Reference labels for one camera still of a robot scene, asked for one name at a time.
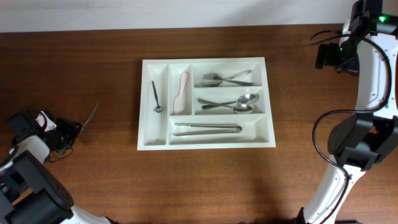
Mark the steel kitchen tongs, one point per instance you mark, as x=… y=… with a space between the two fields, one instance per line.
x=206 y=129

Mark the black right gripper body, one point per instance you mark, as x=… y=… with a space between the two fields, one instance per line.
x=344 y=56

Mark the large steel spoon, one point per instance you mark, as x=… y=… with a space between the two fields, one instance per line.
x=238 y=109
x=246 y=99

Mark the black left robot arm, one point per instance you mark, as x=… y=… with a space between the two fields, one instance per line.
x=29 y=192

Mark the small steel teaspoon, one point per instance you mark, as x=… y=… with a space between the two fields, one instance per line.
x=158 y=108
x=84 y=126

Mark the pink plastic knife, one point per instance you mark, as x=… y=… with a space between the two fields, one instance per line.
x=179 y=98

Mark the white plastic cutlery tray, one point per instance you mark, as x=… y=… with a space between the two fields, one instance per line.
x=156 y=129

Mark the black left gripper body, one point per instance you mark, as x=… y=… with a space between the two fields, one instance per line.
x=63 y=135

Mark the steel fork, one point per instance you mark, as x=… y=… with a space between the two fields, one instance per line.
x=212 y=83
x=217 y=77

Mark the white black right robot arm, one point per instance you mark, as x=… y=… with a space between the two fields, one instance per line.
x=366 y=46

